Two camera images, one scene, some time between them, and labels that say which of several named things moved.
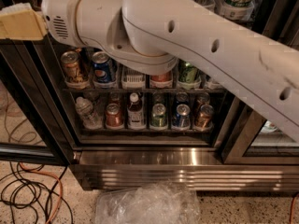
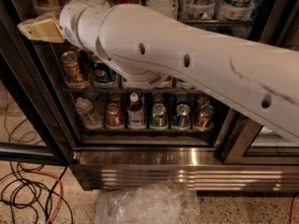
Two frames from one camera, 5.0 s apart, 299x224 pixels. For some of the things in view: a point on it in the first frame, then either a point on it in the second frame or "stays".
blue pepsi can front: x=102 y=68 stays
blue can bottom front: x=182 y=118 stays
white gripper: x=57 y=14 to x=67 y=21
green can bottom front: x=159 y=117 stays
